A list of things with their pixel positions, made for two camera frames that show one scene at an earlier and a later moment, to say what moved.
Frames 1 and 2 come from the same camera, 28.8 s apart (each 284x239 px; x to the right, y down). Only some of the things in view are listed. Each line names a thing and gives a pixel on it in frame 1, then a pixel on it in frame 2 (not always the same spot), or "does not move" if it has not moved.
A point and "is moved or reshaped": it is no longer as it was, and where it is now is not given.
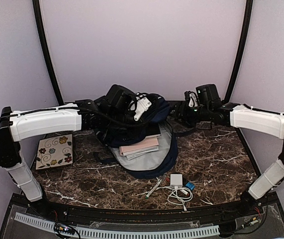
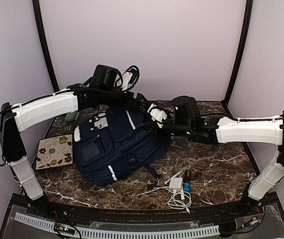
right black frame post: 249,5 does not move
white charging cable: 179,195 is moved or reshaped
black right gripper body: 188,117 → 156,133
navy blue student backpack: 146,148 is moved or reshaped
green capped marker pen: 153,188 → 179,173
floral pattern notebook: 54,151 does not move
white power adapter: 176,180 does not move
